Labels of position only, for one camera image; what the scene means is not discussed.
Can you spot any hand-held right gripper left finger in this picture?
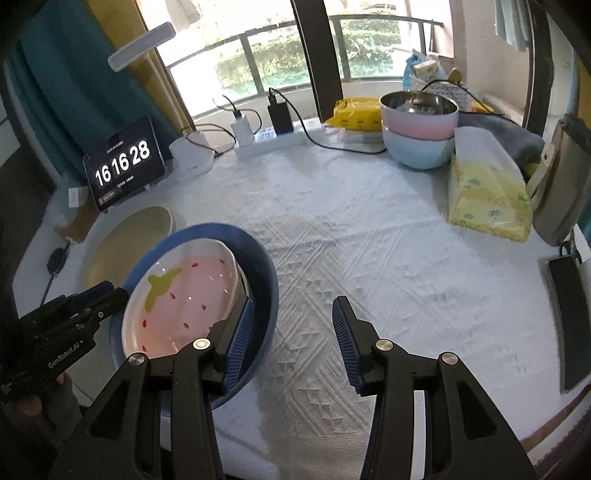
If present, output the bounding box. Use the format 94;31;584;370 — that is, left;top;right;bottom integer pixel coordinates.
48;298;256;480

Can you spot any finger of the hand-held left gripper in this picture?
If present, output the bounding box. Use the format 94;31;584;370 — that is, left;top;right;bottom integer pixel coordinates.
69;281;116;308
85;287;131;324

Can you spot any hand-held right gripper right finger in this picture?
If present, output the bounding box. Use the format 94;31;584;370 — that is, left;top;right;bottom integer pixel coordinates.
331;295;539;480

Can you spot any beige plate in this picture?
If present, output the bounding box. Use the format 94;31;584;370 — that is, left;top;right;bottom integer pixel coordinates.
85;206;178;289

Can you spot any white strawberry print bowl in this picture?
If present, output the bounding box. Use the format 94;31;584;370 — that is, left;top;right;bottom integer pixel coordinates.
121;240;252;358

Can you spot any dark blue bowl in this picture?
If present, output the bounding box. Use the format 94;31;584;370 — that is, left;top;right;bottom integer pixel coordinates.
109;222;280;411

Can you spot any person's left hand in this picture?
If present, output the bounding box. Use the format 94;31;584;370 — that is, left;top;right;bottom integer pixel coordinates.
11;375;68;418

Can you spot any black round disc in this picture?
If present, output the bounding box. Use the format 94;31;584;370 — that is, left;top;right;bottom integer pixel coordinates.
46;248;70;278

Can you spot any white textured tablecloth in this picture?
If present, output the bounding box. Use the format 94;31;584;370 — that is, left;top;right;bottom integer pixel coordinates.
14;115;591;462

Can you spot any black tablet clock display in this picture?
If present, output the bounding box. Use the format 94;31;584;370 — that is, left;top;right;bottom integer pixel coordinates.
83;115;167;212

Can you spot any white desk lamp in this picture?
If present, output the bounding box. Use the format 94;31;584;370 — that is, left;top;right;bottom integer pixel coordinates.
88;0;197;132
107;21;215;178

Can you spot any teal curtain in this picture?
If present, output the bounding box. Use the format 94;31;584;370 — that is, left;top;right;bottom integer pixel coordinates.
4;9;185;185

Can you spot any yellow tissue pack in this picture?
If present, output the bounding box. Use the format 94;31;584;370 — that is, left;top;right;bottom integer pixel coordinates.
448;127;534;243

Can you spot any light blue bowl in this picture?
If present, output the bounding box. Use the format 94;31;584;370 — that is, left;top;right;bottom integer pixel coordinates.
382;124;455;171

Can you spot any white power strip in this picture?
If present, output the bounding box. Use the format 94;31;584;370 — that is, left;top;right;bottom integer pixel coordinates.
235;117;324;158

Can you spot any white charger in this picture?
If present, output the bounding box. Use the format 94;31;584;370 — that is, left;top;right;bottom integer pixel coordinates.
231;115;254;146

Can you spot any black phone grey case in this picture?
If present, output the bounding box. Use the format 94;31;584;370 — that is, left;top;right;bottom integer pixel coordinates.
538;255;591;395

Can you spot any yellow packet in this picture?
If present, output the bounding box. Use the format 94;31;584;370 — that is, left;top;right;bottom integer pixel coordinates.
323;97;385;132

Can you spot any pink steel-lined bowl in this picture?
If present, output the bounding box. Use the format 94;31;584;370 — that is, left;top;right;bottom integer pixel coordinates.
379;91;460;141

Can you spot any black charger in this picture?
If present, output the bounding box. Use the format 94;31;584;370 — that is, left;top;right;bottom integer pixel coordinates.
268;95;294;136

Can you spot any beige pouch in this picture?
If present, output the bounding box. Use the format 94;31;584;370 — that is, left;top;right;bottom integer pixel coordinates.
526;113;589;247

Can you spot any grey cloth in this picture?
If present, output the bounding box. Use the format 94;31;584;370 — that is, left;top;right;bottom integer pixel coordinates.
455;111;546;167

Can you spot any blue and white bag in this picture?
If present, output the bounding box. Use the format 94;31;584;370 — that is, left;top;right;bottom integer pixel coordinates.
402;48;451;90

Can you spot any balcony railing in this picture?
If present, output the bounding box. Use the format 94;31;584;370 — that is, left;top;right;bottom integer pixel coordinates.
161;14;455;116

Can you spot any hanging light blue towel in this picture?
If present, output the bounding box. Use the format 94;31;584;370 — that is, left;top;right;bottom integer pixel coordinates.
494;0;532;51

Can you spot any long black cable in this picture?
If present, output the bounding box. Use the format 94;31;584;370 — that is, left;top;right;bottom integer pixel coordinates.
268;87;389;154

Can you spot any black lamp cable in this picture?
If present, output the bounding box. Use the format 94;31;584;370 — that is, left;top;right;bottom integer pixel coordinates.
182;122;238;155

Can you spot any black charger cable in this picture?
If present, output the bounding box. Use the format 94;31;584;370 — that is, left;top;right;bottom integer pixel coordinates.
213;95;245;121

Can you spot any brown sliding door frame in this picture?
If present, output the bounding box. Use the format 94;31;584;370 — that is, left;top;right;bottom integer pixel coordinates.
291;0;345;123

